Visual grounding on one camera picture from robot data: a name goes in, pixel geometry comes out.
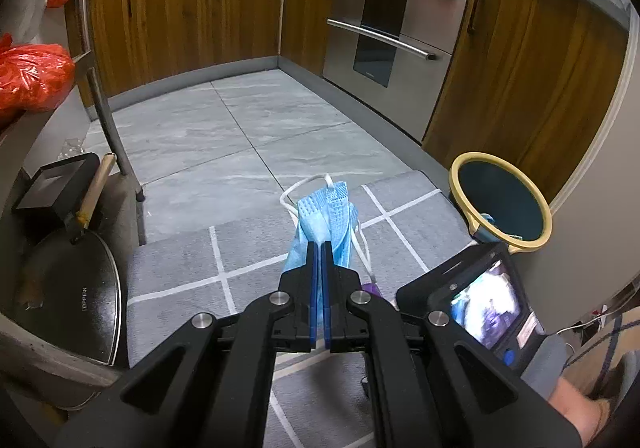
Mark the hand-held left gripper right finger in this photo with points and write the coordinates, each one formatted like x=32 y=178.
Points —
x=329 y=288

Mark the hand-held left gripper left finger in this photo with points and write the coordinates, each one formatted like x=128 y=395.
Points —
x=312 y=288

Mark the blue face mask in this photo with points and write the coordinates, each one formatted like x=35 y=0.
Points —
x=325 y=223
x=488 y=219

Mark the teal yellow-rimmed waste bin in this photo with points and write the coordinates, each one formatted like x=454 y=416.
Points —
x=500 y=198

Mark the person's right forearm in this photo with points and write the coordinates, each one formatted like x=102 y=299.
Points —
x=575 y=418

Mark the purple wrapper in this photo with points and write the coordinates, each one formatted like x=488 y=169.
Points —
x=372 y=289

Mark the person's plaid clothing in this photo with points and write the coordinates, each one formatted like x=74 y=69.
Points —
x=600 y=358

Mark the grey checked mat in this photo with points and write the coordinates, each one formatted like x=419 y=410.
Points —
x=175 y=258

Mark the metal shelf rack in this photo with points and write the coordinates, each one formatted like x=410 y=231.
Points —
x=112 y=128

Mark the black square tray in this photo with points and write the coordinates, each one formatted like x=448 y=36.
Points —
x=60 y=178

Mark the clear plastic wrap scrap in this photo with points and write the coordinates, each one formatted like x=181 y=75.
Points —
x=72 y=148

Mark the stainless built-in oven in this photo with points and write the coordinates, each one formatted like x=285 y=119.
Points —
x=430 y=28

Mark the wooden kitchen cabinets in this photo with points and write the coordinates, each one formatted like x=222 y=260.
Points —
x=175 y=13

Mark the large red plastic bag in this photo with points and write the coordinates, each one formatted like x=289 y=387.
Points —
x=35 y=78

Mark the hanging white plastic bag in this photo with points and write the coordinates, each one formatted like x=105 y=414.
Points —
x=30 y=8

